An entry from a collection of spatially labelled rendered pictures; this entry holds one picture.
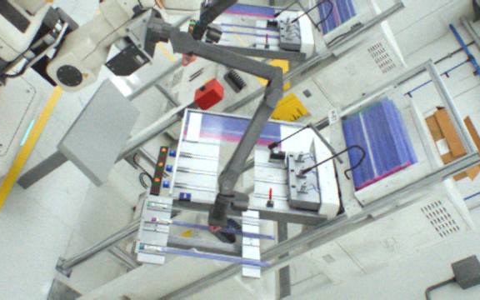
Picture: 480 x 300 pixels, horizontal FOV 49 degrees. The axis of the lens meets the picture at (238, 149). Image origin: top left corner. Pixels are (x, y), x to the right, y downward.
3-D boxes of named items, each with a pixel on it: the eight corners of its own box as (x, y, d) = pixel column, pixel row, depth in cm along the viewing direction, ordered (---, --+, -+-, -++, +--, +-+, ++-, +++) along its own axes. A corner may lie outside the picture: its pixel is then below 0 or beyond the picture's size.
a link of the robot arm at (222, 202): (217, 189, 202) (217, 200, 198) (234, 191, 203) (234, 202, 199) (213, 200, 207) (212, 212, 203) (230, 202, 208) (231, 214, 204)
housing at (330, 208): (314, 224, 242) (322, 202, 234) (307, 156, 281) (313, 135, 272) (332, 226, 243) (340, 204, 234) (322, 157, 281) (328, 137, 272)
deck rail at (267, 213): (167, 208, 236) (168, 198, 232) (167, 205, 238) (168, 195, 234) (324, 227, 240) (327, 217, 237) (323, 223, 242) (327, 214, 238)
